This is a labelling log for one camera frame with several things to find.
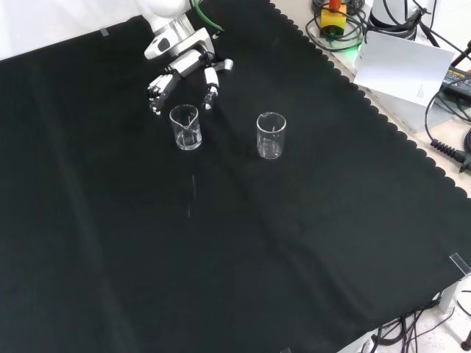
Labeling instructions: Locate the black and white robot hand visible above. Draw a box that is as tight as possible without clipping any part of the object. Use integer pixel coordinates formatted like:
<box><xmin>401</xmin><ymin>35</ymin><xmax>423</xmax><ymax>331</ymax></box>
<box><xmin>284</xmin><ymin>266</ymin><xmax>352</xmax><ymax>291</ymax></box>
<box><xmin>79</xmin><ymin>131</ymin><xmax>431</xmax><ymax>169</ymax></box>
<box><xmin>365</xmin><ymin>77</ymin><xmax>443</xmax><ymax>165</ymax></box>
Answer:
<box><xmin>143</xmin><ymin>26</ymin><xmax>235</xmax><ymax>118</ymax></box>

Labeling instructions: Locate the clear glass beaker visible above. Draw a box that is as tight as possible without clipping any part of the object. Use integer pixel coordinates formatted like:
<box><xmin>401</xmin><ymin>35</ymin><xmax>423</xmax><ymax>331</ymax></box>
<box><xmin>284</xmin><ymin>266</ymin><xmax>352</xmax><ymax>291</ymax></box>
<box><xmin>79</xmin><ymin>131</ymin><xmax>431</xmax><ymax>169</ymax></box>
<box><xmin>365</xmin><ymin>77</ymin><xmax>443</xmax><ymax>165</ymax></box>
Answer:
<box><xmin>169</xmin><ymin>104</ymin><xmax>202</xmax><ymax>152</ymax></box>
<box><xmin>255</xmin><ymin>111</ymin><xmax>288</xmax><ymax>160</ymax></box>

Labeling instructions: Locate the clear glass rod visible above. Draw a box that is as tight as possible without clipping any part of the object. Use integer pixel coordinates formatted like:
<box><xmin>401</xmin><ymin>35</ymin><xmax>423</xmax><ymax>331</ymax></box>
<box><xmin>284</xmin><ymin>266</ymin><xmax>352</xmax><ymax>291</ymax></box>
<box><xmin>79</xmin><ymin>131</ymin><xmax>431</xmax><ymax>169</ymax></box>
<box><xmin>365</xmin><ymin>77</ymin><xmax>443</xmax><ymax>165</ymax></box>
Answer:
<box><xmin>187</xmin><ymin>174</ymin><xmax>196</xmax><ymax>224</ymax></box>

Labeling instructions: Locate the yellow stop button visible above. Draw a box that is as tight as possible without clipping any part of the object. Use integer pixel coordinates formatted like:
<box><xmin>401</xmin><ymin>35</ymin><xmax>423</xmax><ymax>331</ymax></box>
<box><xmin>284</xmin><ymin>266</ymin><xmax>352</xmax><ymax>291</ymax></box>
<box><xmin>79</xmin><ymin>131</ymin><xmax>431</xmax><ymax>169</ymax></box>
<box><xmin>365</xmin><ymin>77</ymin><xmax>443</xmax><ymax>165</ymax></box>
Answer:
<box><xmin>319</xmin><ymin>0</ymin><xmax>349</xmax><ymax>40</ymax></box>

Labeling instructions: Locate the black cloth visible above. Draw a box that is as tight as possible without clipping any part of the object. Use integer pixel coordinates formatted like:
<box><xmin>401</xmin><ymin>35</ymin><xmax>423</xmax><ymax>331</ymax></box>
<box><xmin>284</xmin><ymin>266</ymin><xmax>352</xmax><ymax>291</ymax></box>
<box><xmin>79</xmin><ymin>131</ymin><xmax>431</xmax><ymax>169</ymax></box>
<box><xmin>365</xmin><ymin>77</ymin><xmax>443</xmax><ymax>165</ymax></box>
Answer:
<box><xmin>0</xmin><ymin>0</ymin><xmax>471</xmax><ymax>353</ymax></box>

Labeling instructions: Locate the pale board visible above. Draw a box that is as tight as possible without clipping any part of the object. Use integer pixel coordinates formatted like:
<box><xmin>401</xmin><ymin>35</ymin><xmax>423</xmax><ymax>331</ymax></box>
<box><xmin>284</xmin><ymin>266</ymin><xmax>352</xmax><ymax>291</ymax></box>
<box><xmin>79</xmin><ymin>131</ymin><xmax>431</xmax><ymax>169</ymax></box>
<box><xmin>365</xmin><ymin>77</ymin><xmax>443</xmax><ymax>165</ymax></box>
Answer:
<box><xmin>353</xmin><ymin>30</ymin><xmax>456</xmax><ymax>110</ymax></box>

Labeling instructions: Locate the black power adapter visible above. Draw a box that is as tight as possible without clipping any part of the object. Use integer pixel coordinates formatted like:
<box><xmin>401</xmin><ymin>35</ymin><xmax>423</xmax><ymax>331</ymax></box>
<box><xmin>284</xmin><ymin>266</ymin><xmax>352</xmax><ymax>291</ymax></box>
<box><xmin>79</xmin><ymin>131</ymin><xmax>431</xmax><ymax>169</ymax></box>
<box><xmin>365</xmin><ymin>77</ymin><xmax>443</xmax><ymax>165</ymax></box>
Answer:
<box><xmin>440</xmin><ymin>64</ymin><xmax>471</xmax><ymax>99</ymax></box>

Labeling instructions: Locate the black tripod leg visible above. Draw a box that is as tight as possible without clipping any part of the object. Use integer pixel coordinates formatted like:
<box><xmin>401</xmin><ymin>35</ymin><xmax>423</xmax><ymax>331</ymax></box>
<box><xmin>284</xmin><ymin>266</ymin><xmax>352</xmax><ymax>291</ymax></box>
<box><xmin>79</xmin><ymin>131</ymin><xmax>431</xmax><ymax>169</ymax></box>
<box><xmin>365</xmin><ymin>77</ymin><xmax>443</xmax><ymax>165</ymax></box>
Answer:
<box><xmin>450</xmin><ymin>39</ymin><xmax>471</xmax><ymax>69</ymax></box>

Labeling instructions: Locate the clear tape strip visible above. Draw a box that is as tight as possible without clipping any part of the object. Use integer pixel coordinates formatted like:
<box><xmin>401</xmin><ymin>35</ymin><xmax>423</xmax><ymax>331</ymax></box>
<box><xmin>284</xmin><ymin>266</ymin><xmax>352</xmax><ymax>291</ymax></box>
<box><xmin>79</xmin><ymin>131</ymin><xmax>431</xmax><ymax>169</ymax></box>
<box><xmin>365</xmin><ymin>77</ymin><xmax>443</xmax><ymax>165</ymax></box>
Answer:
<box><xmin>449</xmin><ymin>252</ymin><xmax>471</xmax><ymax>276</ymax></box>

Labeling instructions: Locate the white bench leg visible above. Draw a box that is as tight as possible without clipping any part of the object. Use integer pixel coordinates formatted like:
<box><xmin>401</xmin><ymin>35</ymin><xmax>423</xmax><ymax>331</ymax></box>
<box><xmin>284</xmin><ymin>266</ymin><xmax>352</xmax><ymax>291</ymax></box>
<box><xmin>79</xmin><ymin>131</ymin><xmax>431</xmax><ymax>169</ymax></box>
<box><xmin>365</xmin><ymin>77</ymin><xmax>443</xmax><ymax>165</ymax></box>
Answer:
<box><xmin>437</xmin><ymin>274</ymin><xmax>471</xmax><ymax>314</ymax></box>

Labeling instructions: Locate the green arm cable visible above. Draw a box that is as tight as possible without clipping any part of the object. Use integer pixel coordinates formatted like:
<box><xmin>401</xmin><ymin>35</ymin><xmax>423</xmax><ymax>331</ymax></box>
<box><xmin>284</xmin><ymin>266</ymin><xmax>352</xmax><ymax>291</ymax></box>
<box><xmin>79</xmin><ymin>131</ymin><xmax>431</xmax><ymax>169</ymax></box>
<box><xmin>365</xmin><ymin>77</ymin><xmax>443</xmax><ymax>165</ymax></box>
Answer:
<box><xmin>191</xmin><ymin>0</ymin><xmax>226</xmax><ymax>38</ymax></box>

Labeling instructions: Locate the black coiled cable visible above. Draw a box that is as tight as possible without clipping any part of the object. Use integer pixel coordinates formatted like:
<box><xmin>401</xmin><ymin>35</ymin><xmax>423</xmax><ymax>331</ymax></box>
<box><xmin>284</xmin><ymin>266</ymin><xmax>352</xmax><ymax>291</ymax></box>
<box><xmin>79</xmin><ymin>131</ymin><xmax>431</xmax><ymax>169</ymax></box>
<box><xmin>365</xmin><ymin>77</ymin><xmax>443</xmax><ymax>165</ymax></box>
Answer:
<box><xmin>422</xmin><ymin>91</ymin><xmax>471</xmax><ymax>174</ymax></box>

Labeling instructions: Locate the black cable bundle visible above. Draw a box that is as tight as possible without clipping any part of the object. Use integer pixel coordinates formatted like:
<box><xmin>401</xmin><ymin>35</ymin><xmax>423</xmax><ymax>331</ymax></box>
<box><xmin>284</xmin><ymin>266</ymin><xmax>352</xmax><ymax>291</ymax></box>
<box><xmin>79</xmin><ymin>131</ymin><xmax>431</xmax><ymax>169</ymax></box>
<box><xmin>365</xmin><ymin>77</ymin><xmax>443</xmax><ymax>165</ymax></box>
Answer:
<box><xmin>362</xmin><ymin>290</ymin><xmax>471</xmax><ymax>353</ymax></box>

